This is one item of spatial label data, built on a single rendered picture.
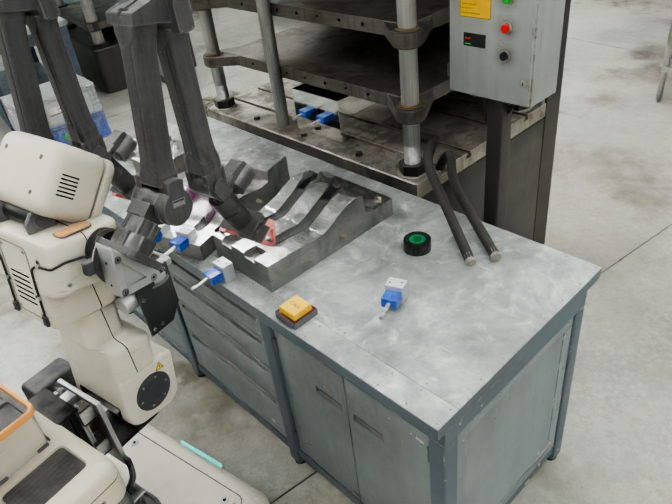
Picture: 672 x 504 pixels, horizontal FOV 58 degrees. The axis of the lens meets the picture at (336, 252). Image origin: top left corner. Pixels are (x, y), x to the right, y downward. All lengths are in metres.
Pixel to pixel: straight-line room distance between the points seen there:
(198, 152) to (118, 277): 0.31
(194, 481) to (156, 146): 1.10
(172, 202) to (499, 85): 1.13
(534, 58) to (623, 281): 1.43
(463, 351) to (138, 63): 0.93
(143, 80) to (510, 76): 1.15
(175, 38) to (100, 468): 0.87
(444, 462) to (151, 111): 0.99
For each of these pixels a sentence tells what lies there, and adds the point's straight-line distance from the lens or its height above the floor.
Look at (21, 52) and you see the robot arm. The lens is 1.58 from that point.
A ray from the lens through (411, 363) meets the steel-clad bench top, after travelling 1.44.
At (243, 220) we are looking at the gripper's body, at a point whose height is 1.09.
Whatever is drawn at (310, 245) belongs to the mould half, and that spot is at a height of 0.87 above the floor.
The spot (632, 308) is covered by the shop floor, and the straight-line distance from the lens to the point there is 2.92.
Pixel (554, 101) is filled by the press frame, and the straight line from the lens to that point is 2.83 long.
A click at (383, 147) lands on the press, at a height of 0.78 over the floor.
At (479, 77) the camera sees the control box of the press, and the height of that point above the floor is 1.14.
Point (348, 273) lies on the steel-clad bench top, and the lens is 1.72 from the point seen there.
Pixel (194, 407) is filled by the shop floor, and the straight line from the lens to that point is 2.57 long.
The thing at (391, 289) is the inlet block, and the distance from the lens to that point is 1.58.
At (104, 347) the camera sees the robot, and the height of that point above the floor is 0.91.
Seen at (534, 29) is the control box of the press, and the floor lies 1.30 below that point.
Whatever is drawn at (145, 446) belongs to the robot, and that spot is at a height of 0.28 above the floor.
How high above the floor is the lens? 1.84
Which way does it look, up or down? 35 degrees down
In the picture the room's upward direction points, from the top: 8 degrees counter-clockwise
